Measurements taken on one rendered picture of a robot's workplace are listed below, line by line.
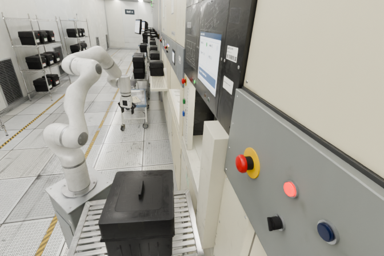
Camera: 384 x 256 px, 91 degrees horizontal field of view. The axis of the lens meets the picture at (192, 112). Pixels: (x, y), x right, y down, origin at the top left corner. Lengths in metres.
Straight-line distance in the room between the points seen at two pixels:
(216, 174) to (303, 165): 0.37
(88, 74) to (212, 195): 0.87
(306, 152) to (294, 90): 0.11
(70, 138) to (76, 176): 0.27
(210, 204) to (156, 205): 0.25
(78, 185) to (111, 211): 0.50
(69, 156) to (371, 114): 1.23
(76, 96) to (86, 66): 0.17
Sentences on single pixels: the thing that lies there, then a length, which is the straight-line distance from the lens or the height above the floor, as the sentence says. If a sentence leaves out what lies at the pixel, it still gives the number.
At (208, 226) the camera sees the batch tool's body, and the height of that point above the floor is 1.01.
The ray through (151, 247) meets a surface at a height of 0.84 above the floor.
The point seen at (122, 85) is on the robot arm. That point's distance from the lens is 1.58.
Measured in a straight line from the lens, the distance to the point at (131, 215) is 0.88.
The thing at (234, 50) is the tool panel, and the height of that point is 1.65.
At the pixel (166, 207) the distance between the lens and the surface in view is 0.88.
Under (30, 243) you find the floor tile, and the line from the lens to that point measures 2.33.
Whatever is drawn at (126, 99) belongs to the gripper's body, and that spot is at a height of 1.13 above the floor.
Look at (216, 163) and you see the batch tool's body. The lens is 0.62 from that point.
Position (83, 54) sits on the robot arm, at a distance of 1.30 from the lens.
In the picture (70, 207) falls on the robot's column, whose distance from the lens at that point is 1.35.
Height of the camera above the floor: 1.70
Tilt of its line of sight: 24 degrees down
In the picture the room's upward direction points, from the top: 3 degrees clockwise
